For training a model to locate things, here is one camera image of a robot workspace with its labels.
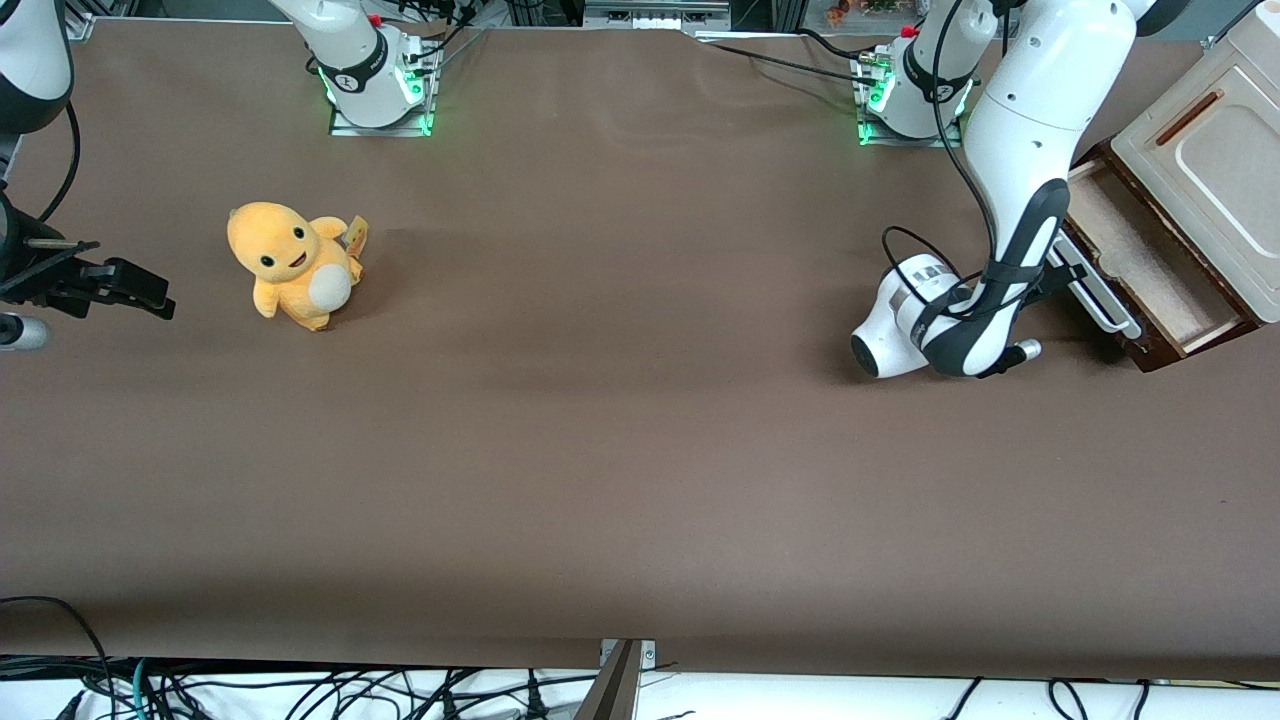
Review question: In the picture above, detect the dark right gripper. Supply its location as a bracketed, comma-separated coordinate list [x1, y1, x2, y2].
[0, 190, 177, 322]

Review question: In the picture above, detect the dark wooden drawer white handle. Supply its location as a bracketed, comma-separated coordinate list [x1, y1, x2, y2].
[1048, 150, 1259, 359]

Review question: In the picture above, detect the white drawer cabinet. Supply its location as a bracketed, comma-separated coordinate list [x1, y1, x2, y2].
[1110, 8, 1280, 326]

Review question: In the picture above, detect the orange plush toy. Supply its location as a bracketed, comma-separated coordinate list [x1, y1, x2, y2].
[226, 201, 370, 333]

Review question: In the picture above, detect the brown table cover sheet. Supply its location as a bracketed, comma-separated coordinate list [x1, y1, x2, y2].
[0, 18, 1280, 683]

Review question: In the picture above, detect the grey background device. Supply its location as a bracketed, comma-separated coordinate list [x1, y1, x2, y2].
[583, 0, 732, 31]

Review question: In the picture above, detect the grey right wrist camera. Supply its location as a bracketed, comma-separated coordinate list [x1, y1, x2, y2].
[0, 314, 50, 352]

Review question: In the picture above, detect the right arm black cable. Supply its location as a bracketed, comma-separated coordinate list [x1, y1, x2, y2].
[38, 100, 82, 224]

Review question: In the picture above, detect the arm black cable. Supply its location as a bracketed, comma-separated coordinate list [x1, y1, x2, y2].
[880, 0, 1011, 323]
[38, 100, 82, 224]

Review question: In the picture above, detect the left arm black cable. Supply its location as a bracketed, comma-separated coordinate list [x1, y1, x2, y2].
[880, 0, 1011, 323]

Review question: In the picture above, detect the short black base cable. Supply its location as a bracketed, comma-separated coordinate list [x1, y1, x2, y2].
[797, 27, 876, 63]

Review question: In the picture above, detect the long black base cable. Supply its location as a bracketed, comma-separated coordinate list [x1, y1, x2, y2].
[697, 38, 886, 89]

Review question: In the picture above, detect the black looped cable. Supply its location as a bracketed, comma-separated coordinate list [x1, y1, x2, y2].
[0, 596, 114, 720]

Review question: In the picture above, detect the black cable bundle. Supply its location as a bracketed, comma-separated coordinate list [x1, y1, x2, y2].
[400, 0, 491, 69]

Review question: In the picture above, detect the silver metal bracket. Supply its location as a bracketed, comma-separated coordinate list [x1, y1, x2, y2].
[598, 638, 658, 669]

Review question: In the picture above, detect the dark metal post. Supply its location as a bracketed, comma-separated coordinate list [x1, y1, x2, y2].
[572, 640, 643, 720]

